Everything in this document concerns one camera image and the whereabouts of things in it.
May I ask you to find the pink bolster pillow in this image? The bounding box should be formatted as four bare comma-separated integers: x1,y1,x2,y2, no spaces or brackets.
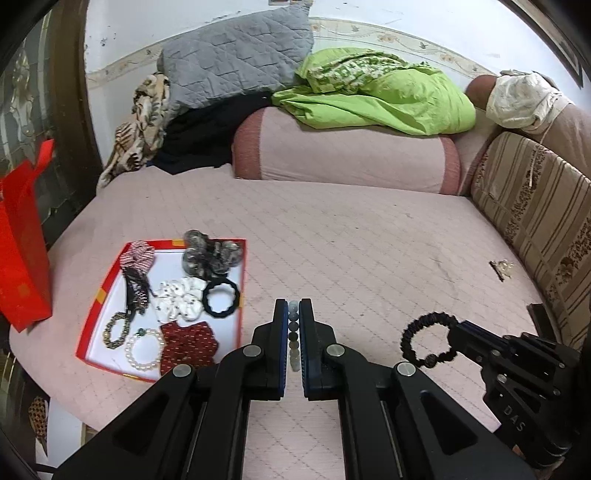
463,74,591,158
231,107,462,196

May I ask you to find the grey quilted pillow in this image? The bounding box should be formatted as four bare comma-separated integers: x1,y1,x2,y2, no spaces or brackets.
157,6,315,123

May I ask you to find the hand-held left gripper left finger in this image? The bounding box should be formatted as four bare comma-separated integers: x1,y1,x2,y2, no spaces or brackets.
53,298,288,480

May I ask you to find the white cherry print scrunchie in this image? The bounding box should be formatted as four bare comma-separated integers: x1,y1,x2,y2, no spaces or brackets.
152,276,207,322

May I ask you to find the striped floral sofa cushion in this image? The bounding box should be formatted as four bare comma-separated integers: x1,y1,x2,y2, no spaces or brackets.
468,131,591,352

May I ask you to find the black beaded bracelet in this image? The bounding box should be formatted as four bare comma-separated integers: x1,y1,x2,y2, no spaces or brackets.
401,312,459,369

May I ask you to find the red dotted scrunchie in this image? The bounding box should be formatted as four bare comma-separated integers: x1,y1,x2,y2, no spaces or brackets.
159,320,220,376

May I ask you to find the white cloth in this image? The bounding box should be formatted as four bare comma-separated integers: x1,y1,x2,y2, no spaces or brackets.
486,69,575,136

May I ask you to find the red striped scrunchie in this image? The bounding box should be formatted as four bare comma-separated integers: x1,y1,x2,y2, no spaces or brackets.
120,241,157,273

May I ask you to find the white pearl bracelet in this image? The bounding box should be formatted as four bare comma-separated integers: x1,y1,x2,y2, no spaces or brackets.
124,333,166,371

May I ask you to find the black rhinestone hair claw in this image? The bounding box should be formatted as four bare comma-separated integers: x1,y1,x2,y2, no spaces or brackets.
121,268,153,317

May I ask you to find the leopard print scrunchie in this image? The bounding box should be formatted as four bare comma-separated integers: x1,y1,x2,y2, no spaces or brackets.
102,311,132,352

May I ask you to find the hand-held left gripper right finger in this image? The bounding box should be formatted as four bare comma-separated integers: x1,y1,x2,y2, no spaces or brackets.
299,298,536,480

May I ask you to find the red paper gift bag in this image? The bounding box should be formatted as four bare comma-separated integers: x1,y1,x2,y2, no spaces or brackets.
0,138,55,333

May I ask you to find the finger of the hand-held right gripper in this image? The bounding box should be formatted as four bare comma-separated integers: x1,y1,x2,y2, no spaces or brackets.
449,322,578,400

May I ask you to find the red cardboard box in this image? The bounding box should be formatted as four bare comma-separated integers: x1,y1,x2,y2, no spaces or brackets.
75,237,247,384

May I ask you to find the black hair tie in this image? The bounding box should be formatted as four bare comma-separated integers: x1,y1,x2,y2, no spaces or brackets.
202,276,242,318

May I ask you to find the green blanket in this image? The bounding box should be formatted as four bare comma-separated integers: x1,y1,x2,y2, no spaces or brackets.
271,47,477,137

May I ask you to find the pale blue bead bracelet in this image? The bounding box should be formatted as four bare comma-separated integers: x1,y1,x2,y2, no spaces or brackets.
286,299,302,372

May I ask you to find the beige floral cloth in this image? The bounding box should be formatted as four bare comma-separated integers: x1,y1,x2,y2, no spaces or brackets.
96,73,172,189

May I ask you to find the grey patterned scrunchie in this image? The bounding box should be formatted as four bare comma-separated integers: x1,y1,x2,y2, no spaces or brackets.
182,229,244,280

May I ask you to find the dark wooden frame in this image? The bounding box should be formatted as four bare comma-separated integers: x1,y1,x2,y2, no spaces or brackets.
501,0,583,88

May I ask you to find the black cloth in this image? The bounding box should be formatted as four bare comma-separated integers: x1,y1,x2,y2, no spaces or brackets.
150,92,278,176

